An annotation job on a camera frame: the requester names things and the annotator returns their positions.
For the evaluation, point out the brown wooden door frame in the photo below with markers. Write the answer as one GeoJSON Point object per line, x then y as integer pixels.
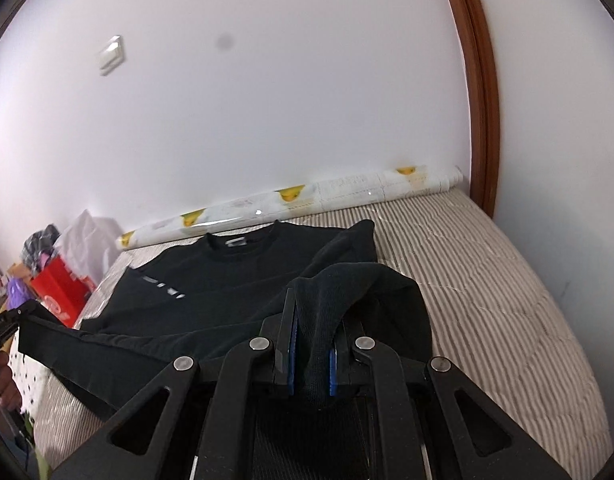
{"type": "Point", "coordinates": [484, 100]}

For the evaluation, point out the black sweatshirt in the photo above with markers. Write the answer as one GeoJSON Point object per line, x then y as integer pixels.
{"type": "Point", "coordinates": [176, 366]}

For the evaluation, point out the plaid grey cloth in bag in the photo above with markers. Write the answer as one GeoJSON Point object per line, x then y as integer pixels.
{"type": "Point", "coordinates": [38, 249]}

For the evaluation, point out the white Uniqlo plastic bag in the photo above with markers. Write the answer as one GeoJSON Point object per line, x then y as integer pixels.
{"type": "Point", "coordinates": [88, 247]}

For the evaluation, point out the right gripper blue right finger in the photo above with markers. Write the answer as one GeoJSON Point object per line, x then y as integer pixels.
{"type": "Point", "coordinates": [343, 367]}

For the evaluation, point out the rolled duck pattern mat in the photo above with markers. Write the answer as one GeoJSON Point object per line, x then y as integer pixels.
{"type": "Point", "coordinates": [296, 201]}

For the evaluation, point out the purple plastic bag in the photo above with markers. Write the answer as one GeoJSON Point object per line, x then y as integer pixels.
{"type": "Point", "coordinates": [18, 292]}

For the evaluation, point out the person's left hand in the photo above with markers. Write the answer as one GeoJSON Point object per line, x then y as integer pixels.
{"type": "Point", "coordinates": [10, 397]}

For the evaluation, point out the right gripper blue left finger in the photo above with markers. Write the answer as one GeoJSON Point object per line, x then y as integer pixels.
{"type": "Point", "coordinates": [281, 330]}

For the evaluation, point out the white wall light switch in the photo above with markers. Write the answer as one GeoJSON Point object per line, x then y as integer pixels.
{"type": "Point", "coordinates": [111, 56]}

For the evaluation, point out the red paper shopping bag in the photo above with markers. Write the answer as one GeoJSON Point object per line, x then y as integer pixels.
{"type": "Point", "coordinates": [62, 291]}

